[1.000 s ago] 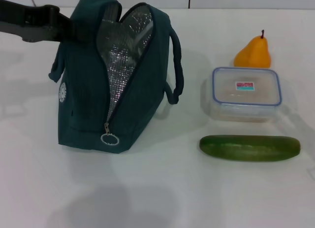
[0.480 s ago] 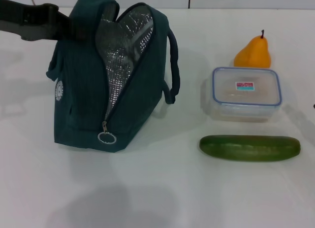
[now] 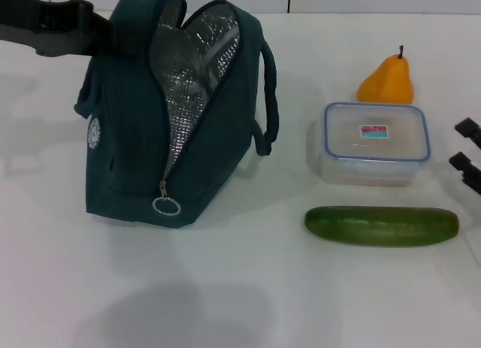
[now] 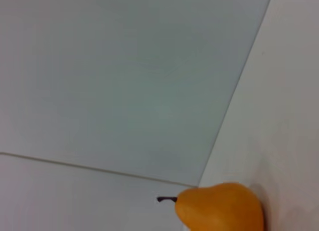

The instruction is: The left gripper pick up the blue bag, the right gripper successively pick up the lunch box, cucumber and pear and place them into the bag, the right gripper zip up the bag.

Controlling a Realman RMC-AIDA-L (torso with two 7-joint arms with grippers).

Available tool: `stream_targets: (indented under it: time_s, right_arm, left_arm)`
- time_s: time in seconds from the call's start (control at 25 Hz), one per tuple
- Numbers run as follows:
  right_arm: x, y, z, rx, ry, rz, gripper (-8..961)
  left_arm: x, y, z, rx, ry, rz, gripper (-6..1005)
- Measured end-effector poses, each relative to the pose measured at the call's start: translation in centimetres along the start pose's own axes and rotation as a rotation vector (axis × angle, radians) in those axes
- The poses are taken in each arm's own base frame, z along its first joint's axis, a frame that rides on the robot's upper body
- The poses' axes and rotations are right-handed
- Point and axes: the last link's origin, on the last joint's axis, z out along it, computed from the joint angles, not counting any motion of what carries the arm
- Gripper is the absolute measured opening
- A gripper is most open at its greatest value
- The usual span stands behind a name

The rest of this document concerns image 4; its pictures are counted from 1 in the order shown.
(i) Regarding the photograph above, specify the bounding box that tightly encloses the orange yellow pear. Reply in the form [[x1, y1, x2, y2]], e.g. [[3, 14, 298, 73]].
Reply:
[[157, 182, 265, 231]]

